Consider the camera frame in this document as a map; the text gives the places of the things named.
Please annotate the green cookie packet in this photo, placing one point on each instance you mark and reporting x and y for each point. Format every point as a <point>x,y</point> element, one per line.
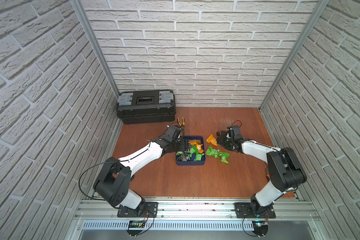
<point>224,157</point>
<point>212,152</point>

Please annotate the large orange cookie packet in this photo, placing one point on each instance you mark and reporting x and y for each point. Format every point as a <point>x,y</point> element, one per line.
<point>212,140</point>

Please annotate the orange handled pliers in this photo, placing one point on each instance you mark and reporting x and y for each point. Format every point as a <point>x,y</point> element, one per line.
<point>267,174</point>

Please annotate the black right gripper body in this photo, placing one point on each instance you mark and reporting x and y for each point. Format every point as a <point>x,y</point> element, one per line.
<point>226,141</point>

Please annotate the yellow handled needle-nose pliers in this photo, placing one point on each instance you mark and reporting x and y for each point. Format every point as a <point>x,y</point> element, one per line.
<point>182,120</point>

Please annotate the dark blue storage box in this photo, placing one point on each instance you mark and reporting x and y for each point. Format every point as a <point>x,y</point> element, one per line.
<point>196,153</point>

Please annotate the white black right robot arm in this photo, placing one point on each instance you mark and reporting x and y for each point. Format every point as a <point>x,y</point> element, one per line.
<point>284,168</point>

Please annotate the black toolbox grey latches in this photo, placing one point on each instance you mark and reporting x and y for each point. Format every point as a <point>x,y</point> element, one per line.
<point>152,106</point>

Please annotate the black checkered cookie packet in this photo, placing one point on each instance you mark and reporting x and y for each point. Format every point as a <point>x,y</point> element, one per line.
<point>184,146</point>

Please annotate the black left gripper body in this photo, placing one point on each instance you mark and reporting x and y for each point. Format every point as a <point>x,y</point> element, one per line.
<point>182,144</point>

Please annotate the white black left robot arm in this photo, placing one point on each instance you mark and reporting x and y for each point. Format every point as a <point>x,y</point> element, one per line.
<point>113,181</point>

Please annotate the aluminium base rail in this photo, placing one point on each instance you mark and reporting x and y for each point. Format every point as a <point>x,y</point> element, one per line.
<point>197,214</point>

